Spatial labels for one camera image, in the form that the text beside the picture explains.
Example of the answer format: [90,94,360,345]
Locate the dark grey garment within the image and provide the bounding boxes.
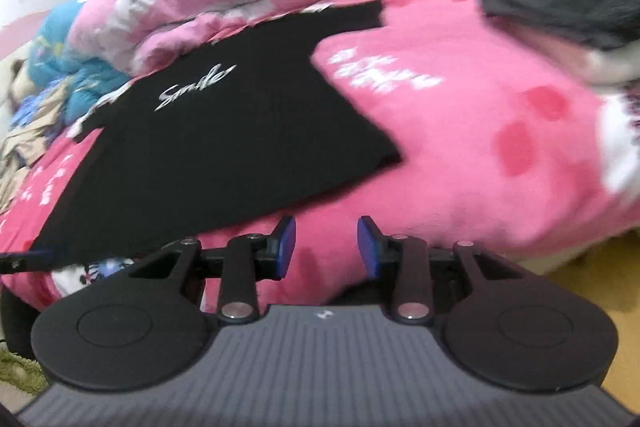
[472,0,640,54]

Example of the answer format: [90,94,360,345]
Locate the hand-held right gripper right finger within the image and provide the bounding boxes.
[355,215,513,326]

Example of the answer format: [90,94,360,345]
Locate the pink printed fleece blanket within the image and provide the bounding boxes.
[0,0,640,314]

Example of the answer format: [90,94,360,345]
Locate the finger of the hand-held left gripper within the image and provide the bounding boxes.
[0,248,54,277]

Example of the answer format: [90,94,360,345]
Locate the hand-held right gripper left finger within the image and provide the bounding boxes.
[127,215,297,324]

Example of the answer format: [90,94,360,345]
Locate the pink bed frame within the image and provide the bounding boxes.
[0,9,53,60]

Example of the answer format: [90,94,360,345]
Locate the black t-shirt with white print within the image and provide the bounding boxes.
[34,0,404,266]

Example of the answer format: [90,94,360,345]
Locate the beige crumpled clothes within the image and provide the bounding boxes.
[0,81,77,214]

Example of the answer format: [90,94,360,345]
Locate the green shaggy rug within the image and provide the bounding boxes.
[0,346,49,396]

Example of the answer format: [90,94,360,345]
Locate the blue patterned quilt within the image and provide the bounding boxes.
[27,0,135,124]

